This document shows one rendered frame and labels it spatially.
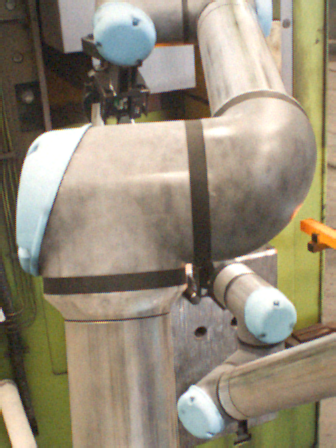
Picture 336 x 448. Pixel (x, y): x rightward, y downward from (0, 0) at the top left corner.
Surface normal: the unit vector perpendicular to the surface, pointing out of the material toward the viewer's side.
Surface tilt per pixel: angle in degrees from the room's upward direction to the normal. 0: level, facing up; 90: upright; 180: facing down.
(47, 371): 90
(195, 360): 90
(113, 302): 108
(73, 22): 90
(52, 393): 90
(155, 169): 50
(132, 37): 116
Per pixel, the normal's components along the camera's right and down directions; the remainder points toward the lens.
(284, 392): -0.59, 0.42
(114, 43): 0.04, 0.75
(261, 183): 0.42, 0.02
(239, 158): 0.25, -0.33
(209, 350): 0.37, 0.34
